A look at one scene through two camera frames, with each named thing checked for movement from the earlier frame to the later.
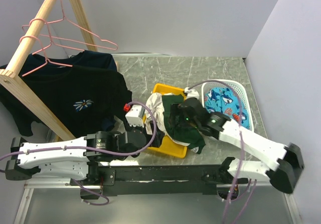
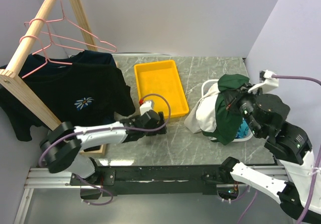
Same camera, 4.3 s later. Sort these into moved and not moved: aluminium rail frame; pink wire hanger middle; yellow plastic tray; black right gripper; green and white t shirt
Moved: yellow plastic tray; green and white t shirt; black right gripper
Not moved: pink wire hanger middle; aluminium rail frame
